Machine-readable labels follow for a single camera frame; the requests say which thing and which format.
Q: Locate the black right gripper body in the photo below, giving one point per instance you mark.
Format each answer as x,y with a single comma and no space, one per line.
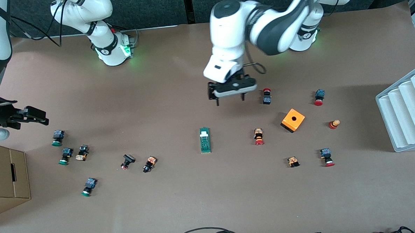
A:
0,115

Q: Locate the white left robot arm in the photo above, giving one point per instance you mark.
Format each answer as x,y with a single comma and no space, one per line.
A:
225,35

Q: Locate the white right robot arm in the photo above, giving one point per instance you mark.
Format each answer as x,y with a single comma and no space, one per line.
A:
83,10

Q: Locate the green push button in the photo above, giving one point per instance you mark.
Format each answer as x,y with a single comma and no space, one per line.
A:
89,184
66,154
57,136

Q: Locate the small red button black block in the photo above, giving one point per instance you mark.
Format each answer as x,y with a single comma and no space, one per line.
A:
267,99

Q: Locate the red yellow emergency stop button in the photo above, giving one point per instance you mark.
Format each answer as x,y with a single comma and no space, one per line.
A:
258,135

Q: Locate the brown cardboard box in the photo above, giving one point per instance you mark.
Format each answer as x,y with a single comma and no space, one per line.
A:
7,181

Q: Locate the red mushroom button blue block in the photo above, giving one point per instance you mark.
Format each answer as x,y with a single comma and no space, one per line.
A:
326,155
319,94

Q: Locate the small orange contact block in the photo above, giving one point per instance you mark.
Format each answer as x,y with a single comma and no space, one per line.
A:
293,161

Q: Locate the brown paper table cover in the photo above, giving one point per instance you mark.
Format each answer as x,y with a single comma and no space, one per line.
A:
211,193

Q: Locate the black square push button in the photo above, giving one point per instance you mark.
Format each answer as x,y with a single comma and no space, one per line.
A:
128,159

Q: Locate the red yellow button cap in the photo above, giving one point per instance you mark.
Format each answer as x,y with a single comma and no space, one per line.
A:
333,124

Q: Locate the white ribbed tray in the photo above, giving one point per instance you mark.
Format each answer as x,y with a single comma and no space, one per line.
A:
407,114

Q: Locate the orange button enclosure box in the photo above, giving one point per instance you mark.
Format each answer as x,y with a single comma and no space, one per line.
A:
288,124

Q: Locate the black orange selector switch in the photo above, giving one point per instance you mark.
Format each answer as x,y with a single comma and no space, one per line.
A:
150,163

